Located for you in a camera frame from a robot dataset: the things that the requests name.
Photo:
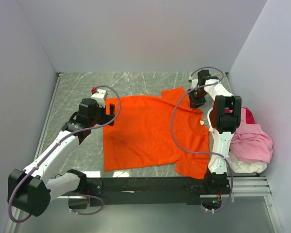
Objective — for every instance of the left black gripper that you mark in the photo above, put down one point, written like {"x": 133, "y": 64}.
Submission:
{"x": 106, "y": 118}

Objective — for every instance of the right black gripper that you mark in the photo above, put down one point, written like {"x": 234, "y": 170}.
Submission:
{"x": 194, "y": 102}

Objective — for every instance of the orange t shirt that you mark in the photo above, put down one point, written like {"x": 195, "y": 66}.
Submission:
{"x": 150, "y": 131}

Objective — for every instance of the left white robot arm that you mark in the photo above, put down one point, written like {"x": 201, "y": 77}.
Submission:
{"x": 33, "y": 188}

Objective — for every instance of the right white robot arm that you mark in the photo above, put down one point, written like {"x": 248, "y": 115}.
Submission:
{"x": 224, "y": 118}

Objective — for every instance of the magenta t shirt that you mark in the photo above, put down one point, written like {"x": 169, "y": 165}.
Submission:
{"x": 247, "y": 116}

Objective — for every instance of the pink t shirt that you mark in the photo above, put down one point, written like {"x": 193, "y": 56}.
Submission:
{"x": 250, "y": 143}

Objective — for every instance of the white t shirt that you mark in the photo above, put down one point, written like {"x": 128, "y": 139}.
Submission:
{"x": 241, "y": 167}

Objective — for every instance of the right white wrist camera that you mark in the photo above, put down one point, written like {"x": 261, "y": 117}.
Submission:
{"x": 192, "y": 81}

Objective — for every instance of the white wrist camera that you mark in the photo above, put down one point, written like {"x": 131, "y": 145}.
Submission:
{"x": 99, "y": 95}
{"x": 192, "y": 81}

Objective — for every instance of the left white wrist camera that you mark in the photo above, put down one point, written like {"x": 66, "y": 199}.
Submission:
{"x": 99, "y": 95}

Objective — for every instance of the black base frame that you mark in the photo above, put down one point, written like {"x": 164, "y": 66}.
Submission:
{"x": 151, "y": 190}

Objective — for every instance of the aluminium rail frame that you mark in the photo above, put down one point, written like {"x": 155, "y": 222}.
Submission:
{"x": 240, "y": 187}

